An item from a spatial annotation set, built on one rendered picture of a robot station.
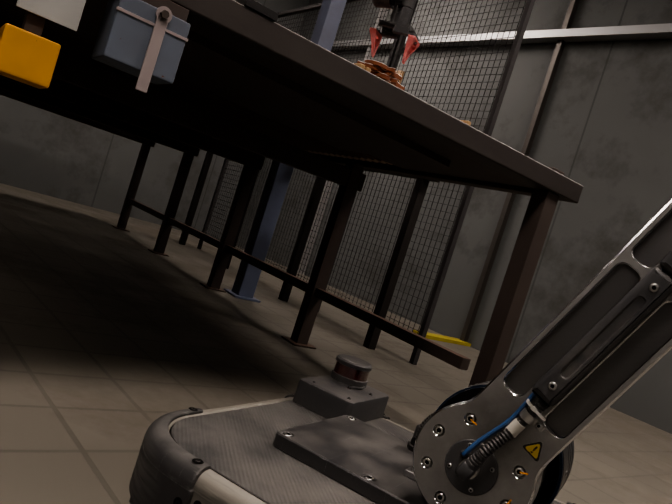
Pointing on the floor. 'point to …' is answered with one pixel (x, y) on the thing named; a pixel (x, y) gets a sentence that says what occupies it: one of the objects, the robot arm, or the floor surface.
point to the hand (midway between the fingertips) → (388, 57)
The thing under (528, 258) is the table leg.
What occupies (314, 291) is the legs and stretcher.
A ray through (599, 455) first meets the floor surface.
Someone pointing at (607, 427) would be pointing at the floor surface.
